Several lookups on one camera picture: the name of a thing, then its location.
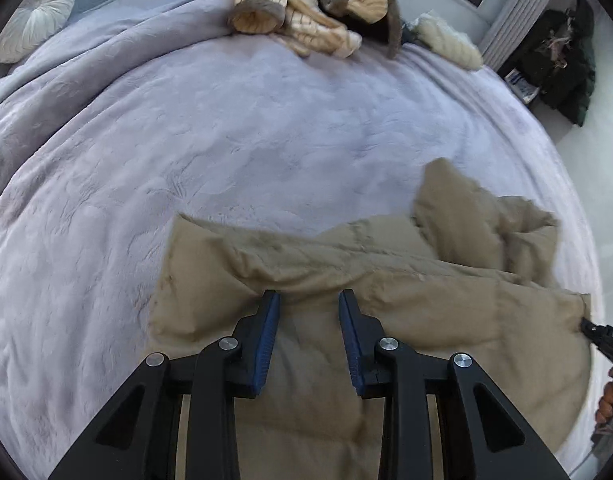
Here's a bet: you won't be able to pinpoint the white round pleated pillow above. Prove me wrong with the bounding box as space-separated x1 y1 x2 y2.
0 0 77 65

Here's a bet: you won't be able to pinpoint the lavender fleece blanket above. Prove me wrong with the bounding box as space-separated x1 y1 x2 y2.
0 0 606 480

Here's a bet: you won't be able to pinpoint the black garment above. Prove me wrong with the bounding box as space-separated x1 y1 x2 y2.
343 12 419 47

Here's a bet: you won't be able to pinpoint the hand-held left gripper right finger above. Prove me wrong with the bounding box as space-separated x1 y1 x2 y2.
337 289 572 480

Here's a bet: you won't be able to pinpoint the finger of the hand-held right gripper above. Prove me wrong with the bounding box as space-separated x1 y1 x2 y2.
579 317 613 362

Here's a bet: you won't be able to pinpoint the cream striped fleece robe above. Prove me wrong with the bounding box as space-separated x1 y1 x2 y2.
228 0 403 59

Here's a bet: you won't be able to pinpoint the white fluffy cushion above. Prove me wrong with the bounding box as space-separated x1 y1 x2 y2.
411 10 485 72

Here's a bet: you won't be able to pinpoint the dark hanging clothes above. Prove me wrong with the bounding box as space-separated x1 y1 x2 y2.
503 0 598 127

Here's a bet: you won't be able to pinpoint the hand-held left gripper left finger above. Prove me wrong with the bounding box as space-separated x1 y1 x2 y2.
49 289 283 480

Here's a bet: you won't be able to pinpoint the beige puffer jacket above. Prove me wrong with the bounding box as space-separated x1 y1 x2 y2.
149 157 594 480

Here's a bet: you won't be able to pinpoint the grey pleated curtain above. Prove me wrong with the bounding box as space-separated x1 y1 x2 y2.
479 0 579 72

